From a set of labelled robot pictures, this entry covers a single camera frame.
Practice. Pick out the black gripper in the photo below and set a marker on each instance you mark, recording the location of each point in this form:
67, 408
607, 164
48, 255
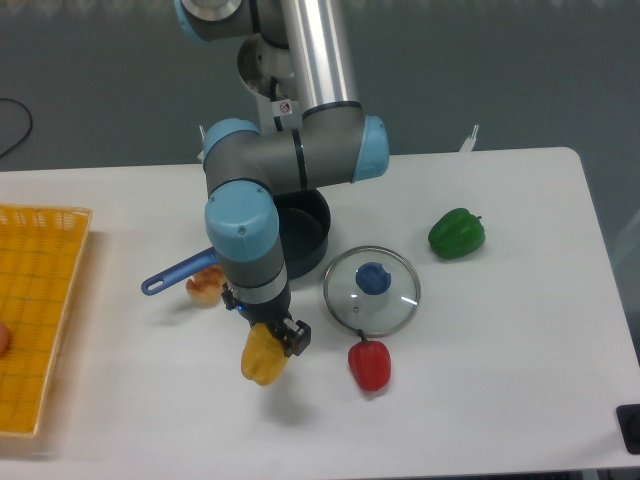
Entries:
293, 335

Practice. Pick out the yellow bell pepper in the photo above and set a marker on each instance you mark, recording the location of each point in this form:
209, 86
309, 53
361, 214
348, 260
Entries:
263, 358

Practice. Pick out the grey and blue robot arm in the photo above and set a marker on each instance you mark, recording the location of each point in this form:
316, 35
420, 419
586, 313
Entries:
246, 169

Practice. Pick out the red bell pepper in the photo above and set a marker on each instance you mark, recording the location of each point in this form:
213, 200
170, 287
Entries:
370, 364

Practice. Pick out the green bell pepper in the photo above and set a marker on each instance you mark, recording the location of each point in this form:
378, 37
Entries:
457, 234

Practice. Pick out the glass pot lid blue knob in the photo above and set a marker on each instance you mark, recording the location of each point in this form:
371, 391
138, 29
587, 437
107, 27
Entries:
372, 289

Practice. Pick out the toasted bread roll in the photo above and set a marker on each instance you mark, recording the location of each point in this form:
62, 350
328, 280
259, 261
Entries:
205, 287

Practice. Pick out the dark blue saucepan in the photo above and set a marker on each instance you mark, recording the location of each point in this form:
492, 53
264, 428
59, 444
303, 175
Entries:
305, 221

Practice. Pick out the yellow woven basket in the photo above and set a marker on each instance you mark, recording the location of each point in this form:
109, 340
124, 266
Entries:
41, 251

